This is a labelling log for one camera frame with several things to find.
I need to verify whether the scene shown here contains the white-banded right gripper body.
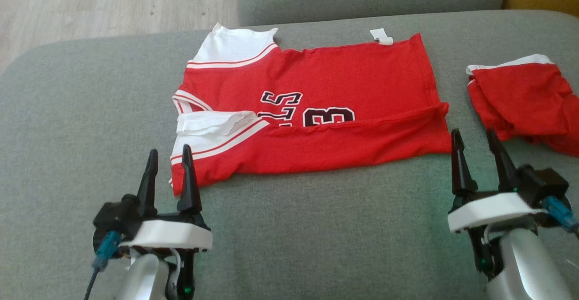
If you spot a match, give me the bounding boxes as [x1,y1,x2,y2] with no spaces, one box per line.
[448,192,548,273]

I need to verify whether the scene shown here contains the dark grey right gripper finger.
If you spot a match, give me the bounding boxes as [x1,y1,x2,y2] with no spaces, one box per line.
[486,129,518,192]
[451,129,478,196]

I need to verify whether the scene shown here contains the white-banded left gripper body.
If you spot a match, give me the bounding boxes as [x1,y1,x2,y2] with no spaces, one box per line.
[120,212,213,300]

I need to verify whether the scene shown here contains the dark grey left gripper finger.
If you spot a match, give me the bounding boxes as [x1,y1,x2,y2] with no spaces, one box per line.
[137,149,159,217]
[177,144,203,214]

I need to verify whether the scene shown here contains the red shorts white stripe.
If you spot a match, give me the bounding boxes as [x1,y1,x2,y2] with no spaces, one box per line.
[466,54,579,157]

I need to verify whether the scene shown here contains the red basketball jersey white sleeves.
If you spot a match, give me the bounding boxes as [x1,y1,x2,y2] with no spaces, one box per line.
[170,23,453,196]

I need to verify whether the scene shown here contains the large grey chaise seat cushion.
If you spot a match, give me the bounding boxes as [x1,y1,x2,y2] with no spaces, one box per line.
[0,10,579,300]

